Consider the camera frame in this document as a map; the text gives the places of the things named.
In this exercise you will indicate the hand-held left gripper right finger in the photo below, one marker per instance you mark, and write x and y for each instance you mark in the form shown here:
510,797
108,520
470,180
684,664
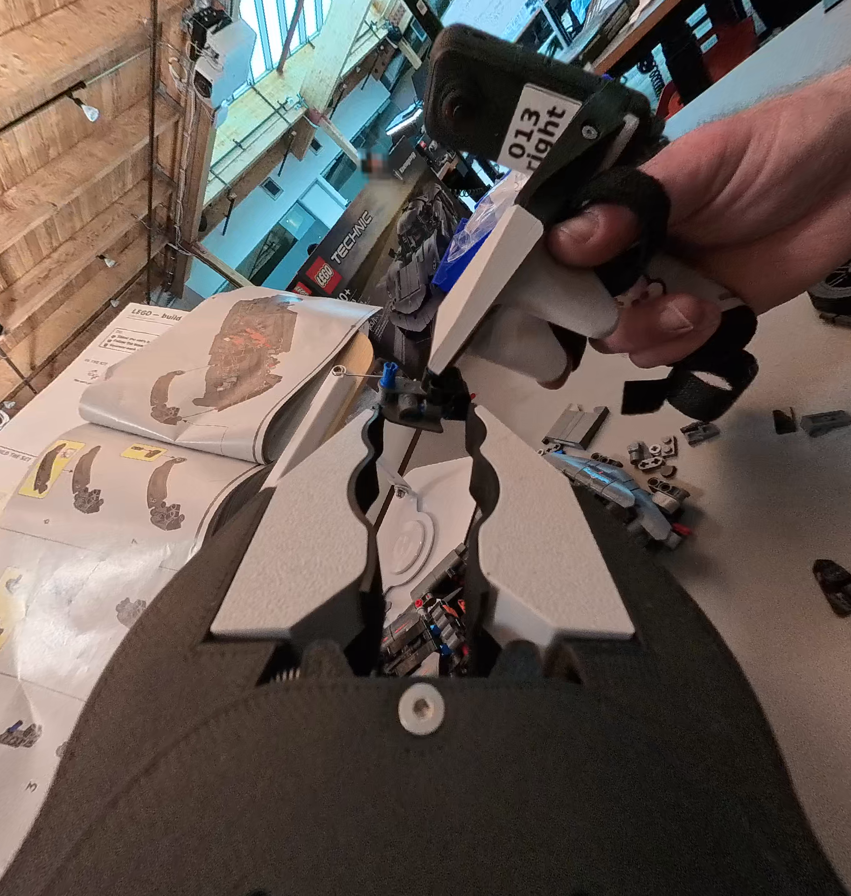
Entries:
558,560

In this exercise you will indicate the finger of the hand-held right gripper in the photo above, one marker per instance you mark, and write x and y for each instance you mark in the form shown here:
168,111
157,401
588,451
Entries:
481,280

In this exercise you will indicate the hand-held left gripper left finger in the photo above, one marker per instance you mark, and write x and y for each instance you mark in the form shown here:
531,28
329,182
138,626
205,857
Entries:
292,560

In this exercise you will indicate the small black lego assembly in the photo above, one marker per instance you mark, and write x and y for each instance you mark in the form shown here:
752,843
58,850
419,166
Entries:
404,402

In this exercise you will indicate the grey lego car section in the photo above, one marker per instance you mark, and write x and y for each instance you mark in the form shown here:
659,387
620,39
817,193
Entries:
607,483

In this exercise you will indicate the black lego set box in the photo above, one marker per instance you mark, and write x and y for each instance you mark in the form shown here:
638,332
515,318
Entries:
369,280

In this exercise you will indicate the grey lego plate with holes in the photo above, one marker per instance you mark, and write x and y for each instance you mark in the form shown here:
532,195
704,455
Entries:
653,467

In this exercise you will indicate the grey lego connector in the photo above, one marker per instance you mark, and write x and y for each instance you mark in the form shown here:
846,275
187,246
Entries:
639,455

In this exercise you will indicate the dark grey lego panel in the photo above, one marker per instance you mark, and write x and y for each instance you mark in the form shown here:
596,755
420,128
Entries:
579,427

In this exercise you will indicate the light grey small lego plate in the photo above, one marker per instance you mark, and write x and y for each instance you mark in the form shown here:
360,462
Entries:
667,448

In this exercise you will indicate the lego instruction booklet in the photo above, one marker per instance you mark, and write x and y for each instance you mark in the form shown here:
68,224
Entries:
103,553

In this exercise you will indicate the black lego wedge piece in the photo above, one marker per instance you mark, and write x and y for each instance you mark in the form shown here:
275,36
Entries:
842,588

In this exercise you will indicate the grey lego slope piece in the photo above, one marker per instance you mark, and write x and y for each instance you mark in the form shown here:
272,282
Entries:
828,423

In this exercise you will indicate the black lego tyre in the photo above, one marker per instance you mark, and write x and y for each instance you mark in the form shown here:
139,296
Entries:
845,287

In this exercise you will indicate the person's right hand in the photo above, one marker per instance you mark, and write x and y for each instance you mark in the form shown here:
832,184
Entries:
761,210

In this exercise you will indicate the clear plastic bags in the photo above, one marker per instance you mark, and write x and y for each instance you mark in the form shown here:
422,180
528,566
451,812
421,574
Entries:
478,224

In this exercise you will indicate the white book stand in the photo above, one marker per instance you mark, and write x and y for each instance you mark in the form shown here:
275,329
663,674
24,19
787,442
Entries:
404,504

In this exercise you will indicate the printed task sheet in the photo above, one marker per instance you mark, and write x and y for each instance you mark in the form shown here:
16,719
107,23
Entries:
110,350

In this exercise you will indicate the small black lego bracket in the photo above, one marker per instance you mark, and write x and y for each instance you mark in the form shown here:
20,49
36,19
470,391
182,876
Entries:
784,421

